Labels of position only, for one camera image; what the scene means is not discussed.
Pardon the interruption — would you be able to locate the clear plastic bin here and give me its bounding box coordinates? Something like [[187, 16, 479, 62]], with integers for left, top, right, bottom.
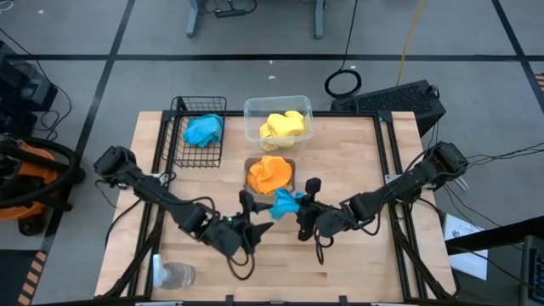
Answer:
[[243, 94, 315, 152]]

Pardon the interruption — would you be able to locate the grey keypad device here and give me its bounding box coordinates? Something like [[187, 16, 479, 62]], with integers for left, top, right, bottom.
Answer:
[[518, 235, 544, 306]]

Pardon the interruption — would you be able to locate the black keyboard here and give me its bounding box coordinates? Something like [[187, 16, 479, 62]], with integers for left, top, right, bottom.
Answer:
[[330, 79, 447, 138]]

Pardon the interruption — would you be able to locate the black aluminium rig frame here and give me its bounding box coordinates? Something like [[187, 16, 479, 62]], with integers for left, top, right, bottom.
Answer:
[[95, 109, 462, 303]]

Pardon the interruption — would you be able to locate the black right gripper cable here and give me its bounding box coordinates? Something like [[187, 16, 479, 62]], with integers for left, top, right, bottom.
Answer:
[[313, 235, 327, 267]]

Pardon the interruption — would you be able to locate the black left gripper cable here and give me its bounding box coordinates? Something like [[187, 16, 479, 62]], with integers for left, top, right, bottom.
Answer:
[[224, 246, 257, 282]]

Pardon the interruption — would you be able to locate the grey desk leg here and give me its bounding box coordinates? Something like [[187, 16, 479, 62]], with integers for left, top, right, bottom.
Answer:
[[185, 0, 204, 39], [312, 0, 328, 41]]

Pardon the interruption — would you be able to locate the black equipment case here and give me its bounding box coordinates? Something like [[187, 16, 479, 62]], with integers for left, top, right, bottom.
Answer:
[[0, 40, 59, 138]]

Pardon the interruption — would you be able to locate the black hanging cable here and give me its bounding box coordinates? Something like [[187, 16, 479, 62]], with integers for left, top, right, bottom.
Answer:
[[324, 0, 363, 100]]

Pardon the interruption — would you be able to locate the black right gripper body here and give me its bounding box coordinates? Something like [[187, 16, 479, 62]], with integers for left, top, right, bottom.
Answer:
[[297, 177, 341, 242]]

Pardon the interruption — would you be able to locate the orange and black shop vacuum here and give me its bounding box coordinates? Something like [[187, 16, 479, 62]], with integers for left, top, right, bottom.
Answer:
[[0, 132, 86, 237]]

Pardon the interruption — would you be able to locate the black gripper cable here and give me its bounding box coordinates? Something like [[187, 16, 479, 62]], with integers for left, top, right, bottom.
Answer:
[[224, 246, 257, 282], [313, 235, 327, 267]]

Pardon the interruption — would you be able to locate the yellow hanging cable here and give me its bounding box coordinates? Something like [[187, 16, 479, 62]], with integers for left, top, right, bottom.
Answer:
[[396, 0, 428, 87]]

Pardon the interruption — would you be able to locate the black wire basket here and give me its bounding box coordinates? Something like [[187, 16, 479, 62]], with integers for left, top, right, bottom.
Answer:
[[161, 95, 228, 169]]

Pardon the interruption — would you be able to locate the blue microfiber towel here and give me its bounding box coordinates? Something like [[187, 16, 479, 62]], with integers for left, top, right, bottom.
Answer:
[[182, 113, 224, 149], [269, 189, 306, 221]]

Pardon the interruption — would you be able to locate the black beam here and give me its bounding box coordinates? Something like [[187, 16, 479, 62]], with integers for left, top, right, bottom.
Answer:
[[445, 215, 544, 257]]

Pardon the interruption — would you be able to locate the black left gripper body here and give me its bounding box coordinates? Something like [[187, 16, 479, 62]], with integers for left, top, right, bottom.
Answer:
[[203, 190, 257, 258]]

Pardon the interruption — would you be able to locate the pale grey plastic bin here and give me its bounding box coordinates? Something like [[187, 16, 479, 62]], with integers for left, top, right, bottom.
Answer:
[[243, 156, 298, 197]]

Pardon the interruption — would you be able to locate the yellow microfiber towel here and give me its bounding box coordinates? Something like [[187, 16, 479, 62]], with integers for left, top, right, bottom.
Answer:
[[258, 123, 284, 152], [265, 110, 307, 148]]

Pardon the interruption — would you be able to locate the white paper sheet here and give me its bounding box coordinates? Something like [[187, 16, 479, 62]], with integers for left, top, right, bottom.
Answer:
[[443, 212, 490, 282]]

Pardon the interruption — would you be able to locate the black power strip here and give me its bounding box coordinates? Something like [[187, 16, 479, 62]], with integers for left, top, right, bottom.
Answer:
[[214, 8, 248, 19]]

